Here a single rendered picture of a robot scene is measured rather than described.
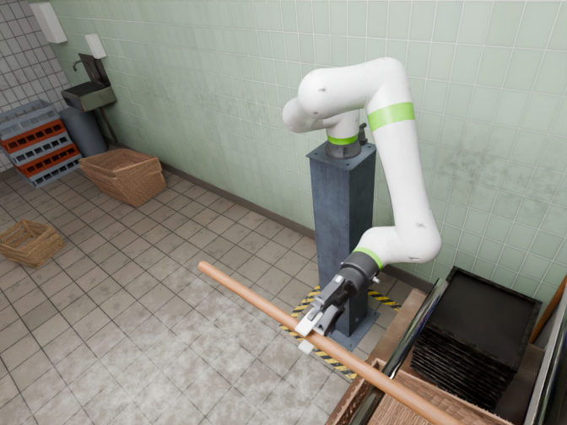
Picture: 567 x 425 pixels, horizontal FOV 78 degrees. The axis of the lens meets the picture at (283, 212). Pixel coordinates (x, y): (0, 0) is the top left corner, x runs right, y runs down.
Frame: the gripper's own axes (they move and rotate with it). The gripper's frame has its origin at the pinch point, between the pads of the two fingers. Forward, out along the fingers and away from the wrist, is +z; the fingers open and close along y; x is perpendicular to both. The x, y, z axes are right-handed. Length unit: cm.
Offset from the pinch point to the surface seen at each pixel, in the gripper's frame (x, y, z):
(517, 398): -49, 61, -50
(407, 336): -18.5, 1.8, -13.4
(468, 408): -36, 40, -25
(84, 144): 410, 101, -92
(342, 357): -9.9, -1.2, 1.0
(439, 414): -30.3, -1.7, 0.1
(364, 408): -18.2, 1.8, 6.2
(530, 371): -50, 61, -62
